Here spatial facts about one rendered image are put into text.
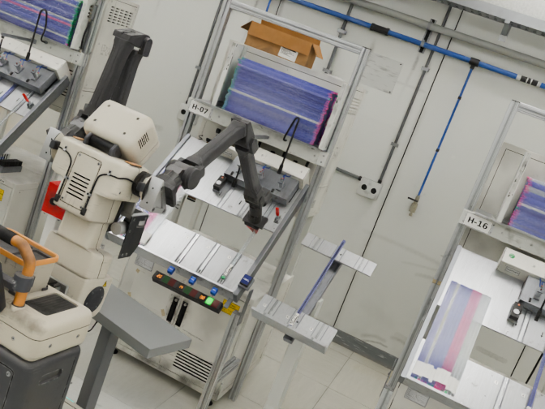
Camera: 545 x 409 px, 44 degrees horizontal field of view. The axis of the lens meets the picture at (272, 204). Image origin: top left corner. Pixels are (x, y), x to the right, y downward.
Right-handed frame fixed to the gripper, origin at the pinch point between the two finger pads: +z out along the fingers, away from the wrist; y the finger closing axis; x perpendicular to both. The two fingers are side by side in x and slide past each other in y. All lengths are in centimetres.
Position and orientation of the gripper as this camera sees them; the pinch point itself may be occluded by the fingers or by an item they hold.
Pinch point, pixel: (255, 230)
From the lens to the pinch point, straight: 313.7
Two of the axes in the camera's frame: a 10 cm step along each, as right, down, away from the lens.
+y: -8.8, -3.9, 2.6
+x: -4.7, 6.9, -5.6
